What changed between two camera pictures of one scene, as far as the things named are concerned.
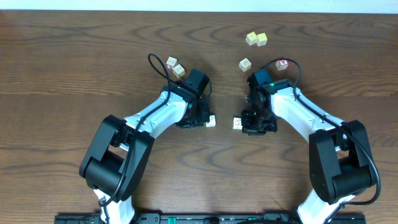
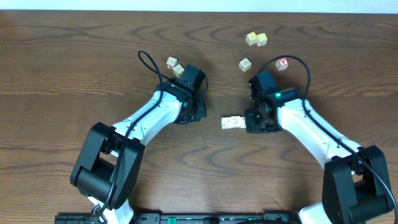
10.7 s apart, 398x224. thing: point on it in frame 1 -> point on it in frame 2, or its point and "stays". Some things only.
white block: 212,122 -> 226,122
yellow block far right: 262,39 stays
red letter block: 282,65 stays
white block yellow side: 178,71 stays
